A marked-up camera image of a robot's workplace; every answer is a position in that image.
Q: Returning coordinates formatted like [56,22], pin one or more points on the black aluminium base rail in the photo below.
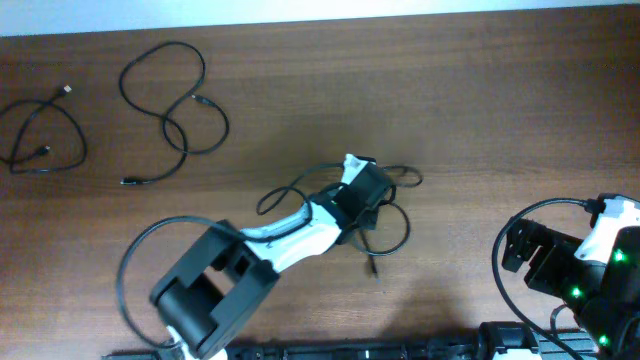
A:
[492,340]

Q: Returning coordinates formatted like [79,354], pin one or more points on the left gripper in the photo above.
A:
[377,205]

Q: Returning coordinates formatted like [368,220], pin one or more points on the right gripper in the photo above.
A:
[553,246]

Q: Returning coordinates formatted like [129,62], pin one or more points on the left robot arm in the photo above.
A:
[207,297]

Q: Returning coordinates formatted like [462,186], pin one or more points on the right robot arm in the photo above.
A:
[602,294]

